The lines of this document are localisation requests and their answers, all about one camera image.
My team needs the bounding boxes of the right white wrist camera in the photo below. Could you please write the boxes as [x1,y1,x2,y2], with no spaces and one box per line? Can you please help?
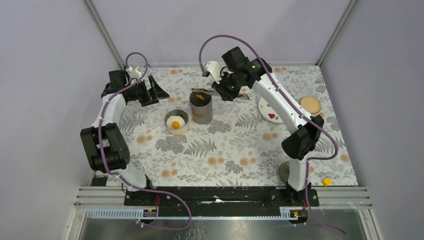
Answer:
[202,61,222,84]

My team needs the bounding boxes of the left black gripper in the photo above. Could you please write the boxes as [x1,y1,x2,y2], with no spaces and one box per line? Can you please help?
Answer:
[127,75,169,107]

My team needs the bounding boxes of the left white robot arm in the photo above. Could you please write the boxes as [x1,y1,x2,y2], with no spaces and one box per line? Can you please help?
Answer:
[80,68,169,206]

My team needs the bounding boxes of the toy fried egg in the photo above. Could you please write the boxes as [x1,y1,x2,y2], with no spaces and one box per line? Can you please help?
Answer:
[166,115,186,130]

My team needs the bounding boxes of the round steel lunch bowl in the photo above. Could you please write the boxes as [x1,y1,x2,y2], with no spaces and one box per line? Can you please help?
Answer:
[164,109,190,135]

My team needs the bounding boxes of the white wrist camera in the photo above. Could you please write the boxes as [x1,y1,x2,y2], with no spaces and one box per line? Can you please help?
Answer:
[125,66,142,80]
[202,61,222,84]

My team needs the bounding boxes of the grey lid with wooden knob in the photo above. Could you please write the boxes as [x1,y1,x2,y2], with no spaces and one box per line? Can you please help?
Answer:
[278,161,290,184]

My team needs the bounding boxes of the beige round lid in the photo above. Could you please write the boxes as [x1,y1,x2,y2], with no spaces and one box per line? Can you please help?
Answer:
[299,96,322,116]

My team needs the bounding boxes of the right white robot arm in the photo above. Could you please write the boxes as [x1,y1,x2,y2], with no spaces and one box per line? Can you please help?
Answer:
[204,46,324,206]

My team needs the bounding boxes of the small yellow block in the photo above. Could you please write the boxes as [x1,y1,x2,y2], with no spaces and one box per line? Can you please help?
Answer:
[321,178,332,187]

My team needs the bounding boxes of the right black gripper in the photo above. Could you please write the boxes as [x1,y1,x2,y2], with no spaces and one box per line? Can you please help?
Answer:
[211,71,245,103]

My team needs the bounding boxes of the grey cylindrical lunch container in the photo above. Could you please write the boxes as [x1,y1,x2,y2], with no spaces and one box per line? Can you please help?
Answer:
[189,92,213,125]

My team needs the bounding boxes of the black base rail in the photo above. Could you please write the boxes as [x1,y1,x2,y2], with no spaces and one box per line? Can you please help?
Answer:
[123,186,320,218]

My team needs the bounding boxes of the white patterned plate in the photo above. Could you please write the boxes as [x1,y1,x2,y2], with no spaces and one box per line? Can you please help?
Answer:
[257,97,284,125]

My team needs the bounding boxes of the metal food tongs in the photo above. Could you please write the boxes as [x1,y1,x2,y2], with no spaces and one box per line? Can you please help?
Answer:
[191,88,250,102]

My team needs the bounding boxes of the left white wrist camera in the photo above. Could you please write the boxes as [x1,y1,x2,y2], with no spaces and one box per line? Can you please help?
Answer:
[125,66,142,80]

